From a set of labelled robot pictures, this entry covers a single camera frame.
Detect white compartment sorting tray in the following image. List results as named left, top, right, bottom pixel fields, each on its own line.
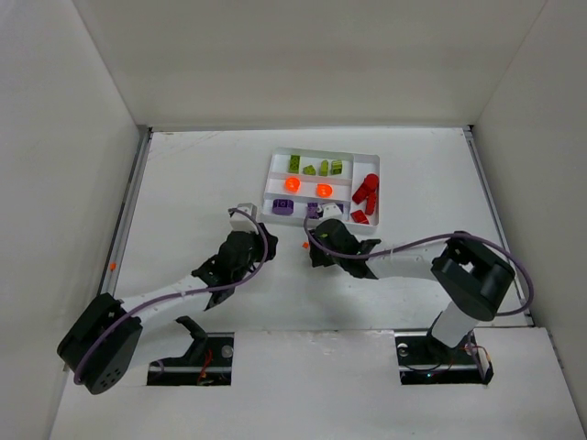
left=260, top=148, right=381, bottom=235

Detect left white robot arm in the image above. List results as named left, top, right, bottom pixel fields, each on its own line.
left=57, top=223, right=278, bottom=395

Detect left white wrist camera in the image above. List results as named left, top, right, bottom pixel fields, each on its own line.
left=229, top=203, right=257, bottom=233

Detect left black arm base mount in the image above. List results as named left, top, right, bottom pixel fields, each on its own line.
left=147, top=316, right=235, bottom=387

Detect orange curved lego piece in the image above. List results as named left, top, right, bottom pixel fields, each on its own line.
left=316, top=183, right=334, bottom=198

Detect orange round lego disc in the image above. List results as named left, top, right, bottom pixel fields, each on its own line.
left=283, top=177, right=301, bottom=193

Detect lime green long lego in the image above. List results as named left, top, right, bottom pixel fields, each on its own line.
left=288, top=155, right=300, bottom=174

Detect red curved lego brick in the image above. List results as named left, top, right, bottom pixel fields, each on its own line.
left=350, top=210, right=370, bottom=225

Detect red square lego brick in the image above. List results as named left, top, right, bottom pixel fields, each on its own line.
left=365, top=192, right=377, bottom=215

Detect purple butterfly lego bricks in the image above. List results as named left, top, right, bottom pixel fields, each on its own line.
left=306, top=203, right=322, bottom=219

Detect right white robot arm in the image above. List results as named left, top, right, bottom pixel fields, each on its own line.
left=305, top=218, right=515, bottom=348

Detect small lime green lego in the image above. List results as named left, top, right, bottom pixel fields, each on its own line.
left=303, top=165, right=316, bottom=175

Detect purple paw print lego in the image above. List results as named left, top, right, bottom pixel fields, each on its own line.
left=271, top=198, right=294, bottom=216

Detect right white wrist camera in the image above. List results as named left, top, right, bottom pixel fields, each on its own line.
left=321, top=203, right=343, bottom=220

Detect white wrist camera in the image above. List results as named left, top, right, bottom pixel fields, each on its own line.
left=321, top=203, right=343, bottom=220
left=229, top=203, right=257, bottom=233

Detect red oval flower lego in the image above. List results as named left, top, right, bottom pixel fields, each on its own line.
left=363, top=173, right=379, bottom=191

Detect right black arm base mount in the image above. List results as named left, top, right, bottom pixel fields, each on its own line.
left=394, top=332, right=494, bottom=386

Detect lime green sloped lego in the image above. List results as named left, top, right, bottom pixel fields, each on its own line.
left=330, top=159, right=343, bottom=175

